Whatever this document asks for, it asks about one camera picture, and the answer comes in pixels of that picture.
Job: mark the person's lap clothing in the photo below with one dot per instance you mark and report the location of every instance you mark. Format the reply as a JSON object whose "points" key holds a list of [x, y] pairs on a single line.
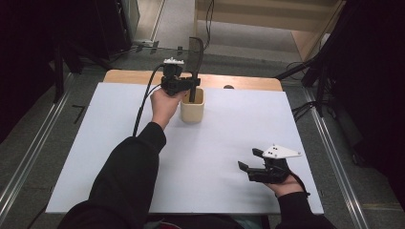
{"points": [[216, 222]]}

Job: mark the black metal stand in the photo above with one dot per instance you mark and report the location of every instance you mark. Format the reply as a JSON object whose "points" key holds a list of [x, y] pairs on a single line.
{"points": [[320, 79], [59, 76]]}

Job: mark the grey cabinet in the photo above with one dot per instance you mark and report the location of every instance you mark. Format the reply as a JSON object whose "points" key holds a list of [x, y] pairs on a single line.
{"points": [[131, 17]]}

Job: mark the metal floor rail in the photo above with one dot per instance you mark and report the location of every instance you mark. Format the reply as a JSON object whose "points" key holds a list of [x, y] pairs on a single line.
{"points": [[35, 140], [337, 159]]}

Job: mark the beige square cup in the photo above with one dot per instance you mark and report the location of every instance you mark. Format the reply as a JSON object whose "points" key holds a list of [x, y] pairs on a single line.
{"points": [[192, 113]]}

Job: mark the black spatula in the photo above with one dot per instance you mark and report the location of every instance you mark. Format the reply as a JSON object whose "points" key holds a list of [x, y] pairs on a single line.
{"points": [[195, 54]]}

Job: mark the white power strip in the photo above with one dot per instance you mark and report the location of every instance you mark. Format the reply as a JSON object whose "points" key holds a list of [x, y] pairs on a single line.
{"points": [[144, 42]]}

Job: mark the light wooden shelf unit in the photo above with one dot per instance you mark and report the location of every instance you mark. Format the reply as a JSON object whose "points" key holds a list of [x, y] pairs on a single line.
{"points": [[273, 12]]}

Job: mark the person's right hand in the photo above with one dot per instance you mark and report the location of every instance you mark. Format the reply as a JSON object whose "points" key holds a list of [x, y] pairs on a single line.
{"points": [[288, 187]]}

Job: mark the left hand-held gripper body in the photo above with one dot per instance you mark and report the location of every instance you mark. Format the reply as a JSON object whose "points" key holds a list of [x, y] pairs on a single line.
{"points": [[172, 83]]}

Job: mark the person's left hand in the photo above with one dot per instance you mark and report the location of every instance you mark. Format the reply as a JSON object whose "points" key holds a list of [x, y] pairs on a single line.
{"points": [[165, 108]]}

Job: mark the white board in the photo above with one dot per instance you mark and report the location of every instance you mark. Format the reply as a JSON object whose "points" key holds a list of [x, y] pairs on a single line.
{"points": [[207, 152]]}

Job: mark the wooden table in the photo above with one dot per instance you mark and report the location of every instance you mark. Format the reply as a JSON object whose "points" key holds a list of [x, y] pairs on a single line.
{"points": [[127, 77]]}

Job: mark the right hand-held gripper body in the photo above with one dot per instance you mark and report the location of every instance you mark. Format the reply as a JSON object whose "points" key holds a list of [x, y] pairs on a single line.
{"points": [[273, 173]]}

